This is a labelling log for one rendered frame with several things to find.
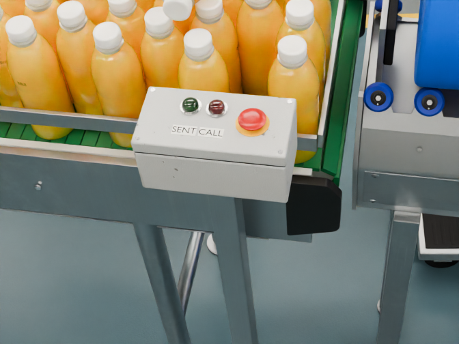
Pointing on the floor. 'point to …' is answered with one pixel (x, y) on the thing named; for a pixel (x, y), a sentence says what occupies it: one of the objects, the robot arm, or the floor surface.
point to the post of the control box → (234, 267)
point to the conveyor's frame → (156, 207)
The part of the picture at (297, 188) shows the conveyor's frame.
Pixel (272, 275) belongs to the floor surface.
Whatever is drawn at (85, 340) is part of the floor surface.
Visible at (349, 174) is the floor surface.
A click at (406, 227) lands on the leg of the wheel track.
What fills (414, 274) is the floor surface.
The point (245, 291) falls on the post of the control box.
